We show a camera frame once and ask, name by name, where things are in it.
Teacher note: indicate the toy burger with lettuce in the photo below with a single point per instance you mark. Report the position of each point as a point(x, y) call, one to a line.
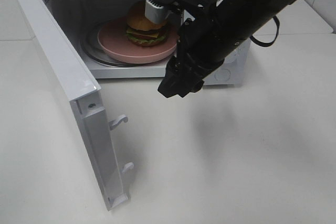
point(141, 31)

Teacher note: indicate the round white door button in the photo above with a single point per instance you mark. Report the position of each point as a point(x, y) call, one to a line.
point(222, 75)

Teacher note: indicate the pink round plate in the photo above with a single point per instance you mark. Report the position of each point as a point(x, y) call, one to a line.
point(112, 37)

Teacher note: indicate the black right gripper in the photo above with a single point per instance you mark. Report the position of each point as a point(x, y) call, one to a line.
point(184, 73)

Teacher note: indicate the white microwave door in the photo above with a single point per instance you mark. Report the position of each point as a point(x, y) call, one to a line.
point(78, 90)

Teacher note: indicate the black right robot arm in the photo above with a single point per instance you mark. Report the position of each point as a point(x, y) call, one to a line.
point(217, 30)

